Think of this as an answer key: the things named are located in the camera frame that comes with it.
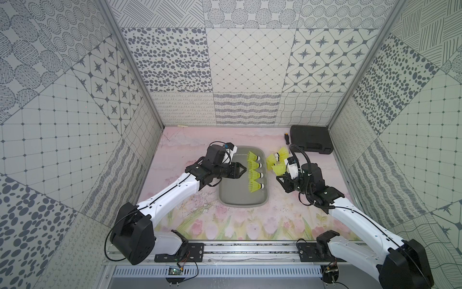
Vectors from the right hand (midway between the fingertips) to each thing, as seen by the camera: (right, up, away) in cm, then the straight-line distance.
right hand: (280, 179), depth 83 cm
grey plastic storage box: (-21, -9, +8) cm, 24 cm away
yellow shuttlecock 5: (0, +7, +18) cm, 19 cm away
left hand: (-15, +5, -6) cm, 17 cm away
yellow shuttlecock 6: (-1, +5, -3) cm, 6 cm away
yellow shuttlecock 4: (-12, -5, +7) cm, 15 cm away
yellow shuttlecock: (-12, +8, +18) cm, 23 cm away
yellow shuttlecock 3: (-12, 0, +10) cm, 15 cm away
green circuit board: (-45, -35, -11) cm, 58 cm away
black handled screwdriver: (+12, +20, +32) cm, 39 cm away
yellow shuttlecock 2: (-12, +4, +14) cm, 19 cm away
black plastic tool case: (+28, +20, +31) cm, 47 cm away
